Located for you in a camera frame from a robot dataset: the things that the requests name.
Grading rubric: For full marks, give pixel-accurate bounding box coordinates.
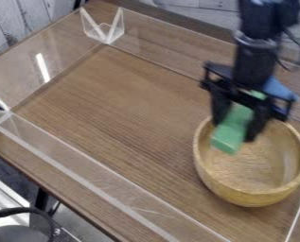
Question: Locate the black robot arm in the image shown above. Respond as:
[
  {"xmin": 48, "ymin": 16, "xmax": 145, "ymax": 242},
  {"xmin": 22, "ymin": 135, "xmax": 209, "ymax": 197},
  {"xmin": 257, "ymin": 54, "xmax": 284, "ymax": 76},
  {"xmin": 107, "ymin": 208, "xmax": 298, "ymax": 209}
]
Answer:
[{"xmin": 199, "ymin": 0, "xmax": 300, "ymax": 142}]

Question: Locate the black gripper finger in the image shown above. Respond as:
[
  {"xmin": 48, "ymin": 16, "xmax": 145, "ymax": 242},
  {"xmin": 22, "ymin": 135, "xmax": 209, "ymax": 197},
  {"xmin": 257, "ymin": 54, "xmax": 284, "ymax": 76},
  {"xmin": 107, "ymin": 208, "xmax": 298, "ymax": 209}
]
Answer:
[
  {"xmin": 244, "ymin": 102, "xmax": 272, "ymax": 142},
  {"xmin": 210, "ymin": 86, "xmax": 232, "ymax": 126}
]

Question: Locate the brown wooden bowl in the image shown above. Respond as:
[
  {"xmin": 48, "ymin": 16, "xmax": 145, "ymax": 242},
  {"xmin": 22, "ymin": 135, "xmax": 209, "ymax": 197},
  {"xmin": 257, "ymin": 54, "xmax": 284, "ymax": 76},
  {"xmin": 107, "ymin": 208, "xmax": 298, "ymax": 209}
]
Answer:
[{"xmin": 193, "ymin": 118, "xmax": 300, "ymax": 207}]

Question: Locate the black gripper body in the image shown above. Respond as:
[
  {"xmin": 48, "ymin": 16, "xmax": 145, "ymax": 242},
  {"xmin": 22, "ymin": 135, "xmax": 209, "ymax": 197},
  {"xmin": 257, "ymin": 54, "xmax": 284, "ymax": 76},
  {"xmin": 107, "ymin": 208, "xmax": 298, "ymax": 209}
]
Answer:
[{"xmin": 199, "ymin": 31, "xmax": 294, "ymax": 121}]

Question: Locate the green rectangular block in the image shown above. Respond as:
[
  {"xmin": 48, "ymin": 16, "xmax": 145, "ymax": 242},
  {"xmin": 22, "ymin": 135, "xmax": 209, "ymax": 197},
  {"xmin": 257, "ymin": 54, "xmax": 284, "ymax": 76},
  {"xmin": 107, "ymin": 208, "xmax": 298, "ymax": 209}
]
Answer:
[{"xmin": 210, "ymin": 91, "xmax": 266, "ymax": 155}]

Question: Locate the clear acrylic enclosure wall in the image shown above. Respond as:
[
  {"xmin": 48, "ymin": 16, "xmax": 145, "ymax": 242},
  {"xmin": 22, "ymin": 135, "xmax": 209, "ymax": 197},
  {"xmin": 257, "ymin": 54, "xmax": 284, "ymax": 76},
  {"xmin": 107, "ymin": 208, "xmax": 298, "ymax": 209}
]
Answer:
[{"xmin": 0, "ymin": 1, "xmax": 300, "ymax": 242}]

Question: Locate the black table leg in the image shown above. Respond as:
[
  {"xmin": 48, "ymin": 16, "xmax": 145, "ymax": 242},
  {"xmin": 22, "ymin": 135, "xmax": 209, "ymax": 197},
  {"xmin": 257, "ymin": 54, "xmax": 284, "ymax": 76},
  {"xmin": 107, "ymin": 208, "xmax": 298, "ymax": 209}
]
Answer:
[{"xmin": 35, "ymin": 188, "xmax": 50, "ymax": 211}]

